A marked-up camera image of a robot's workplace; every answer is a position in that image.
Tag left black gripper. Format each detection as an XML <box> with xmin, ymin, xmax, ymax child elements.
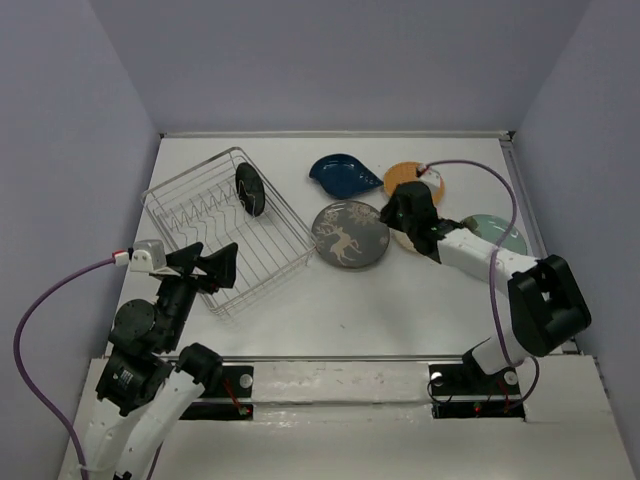
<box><xmin>158</xmin><ymin>239</ymin><xmax>241</xmax><ymax>348</ymax></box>

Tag grey reindeer plate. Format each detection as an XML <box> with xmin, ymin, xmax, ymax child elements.
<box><xmin>311</xmin><ymin>200</ymin><xmax>390</xmax><ymax>270</ymax></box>

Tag black round plate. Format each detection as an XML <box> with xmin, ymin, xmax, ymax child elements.
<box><xmin>235</xmin><ymin>162</ymin><xmax>266</xmax><ymax>217</ymax></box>

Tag cream plate with black spot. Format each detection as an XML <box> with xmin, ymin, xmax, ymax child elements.
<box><xmin>391</xmin><ymin>229</ymin><xmax>417</xmax><ymax>253</ymax></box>

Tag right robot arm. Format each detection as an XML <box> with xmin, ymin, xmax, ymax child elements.
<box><xmin>381</xmin><ymin>181</ymin><xmax>592</xmax><ymax>392</ymax></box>

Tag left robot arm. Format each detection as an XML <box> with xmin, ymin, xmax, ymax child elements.
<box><xmin>67</xmin><ymin>240</ymin><xmax>239</xmax><ymax>479</ymax></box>

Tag orange woven round plate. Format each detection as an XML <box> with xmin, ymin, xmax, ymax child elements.
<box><xmin>383</xmin><ymin>162</ymin><xmax>445</xmax><ymax>206</ymax></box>

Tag dark blue leaf plate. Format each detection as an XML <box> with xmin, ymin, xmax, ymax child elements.
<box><xmin>308</xmin><ymin>153</ymin><xmax>383</xmax><ymax>200</ymax></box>

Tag teal flower plate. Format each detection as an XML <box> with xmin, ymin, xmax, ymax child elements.
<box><xmin>462</xmin><ymin>214</ymin><xmax>528</xmax><ymax>255</ymax></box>

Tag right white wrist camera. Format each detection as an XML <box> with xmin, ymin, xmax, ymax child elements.
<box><xmin>416</xmin><ymin>164</ymin><xmax>442</xmax><ymax>186</ymax></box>

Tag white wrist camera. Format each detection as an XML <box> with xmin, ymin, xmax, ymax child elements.
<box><xmin>129</xmin><ymin>239</ymin><xmax>167</xmax><ymax>273</ymax></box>
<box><xmin>416</xmin><ymin>164</ymin><xmax>442</xmax><ymax>186</ymax></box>

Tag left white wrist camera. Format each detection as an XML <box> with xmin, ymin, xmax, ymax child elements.
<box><xmin>129</xmin><ymin>239</ymin><xmax>167</xmax><ymax>273</ymax></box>

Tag metal wire dish rack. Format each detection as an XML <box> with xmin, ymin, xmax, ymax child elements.
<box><xmin>141</xmin><ymin>147</ymin><xmax>316</xmax><ymax>315</ymax></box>

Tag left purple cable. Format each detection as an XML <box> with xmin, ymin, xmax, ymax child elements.
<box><xmin>12</xmin><ymin>249</ymin><xmax>164</xmax><ymax>480</ymax></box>

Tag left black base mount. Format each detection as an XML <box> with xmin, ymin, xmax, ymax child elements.
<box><xmin>180</xmin><ymin>365</ymin><xmax>254</xmax><ymax>421</ymax></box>

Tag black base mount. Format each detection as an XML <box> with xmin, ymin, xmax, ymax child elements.
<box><xmin>426</xmin><ymin>363</ymin><xmax>525</xmax><ymax>419</ymax></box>
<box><xmin>180</xmin><ymin>365</ymin><xmax>254</xmax><ymax>421</ymax></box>

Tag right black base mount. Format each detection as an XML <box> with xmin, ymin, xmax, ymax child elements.
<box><xmin>426</xmin><ymin>363</ymin><xmax>525</xmax><ymax>419</ymax></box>

